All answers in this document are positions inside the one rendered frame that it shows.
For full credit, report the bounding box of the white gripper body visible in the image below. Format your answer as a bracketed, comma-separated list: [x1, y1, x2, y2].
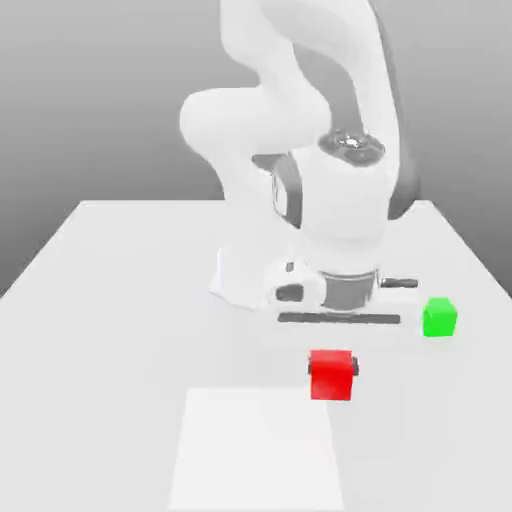
[274, 309, 404, 333]

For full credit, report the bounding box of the small red cube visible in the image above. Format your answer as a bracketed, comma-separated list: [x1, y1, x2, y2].
[309, 349, 355, 402]

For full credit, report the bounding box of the small green cube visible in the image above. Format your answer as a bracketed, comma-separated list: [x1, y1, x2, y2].
[422, 296, 459, 338]

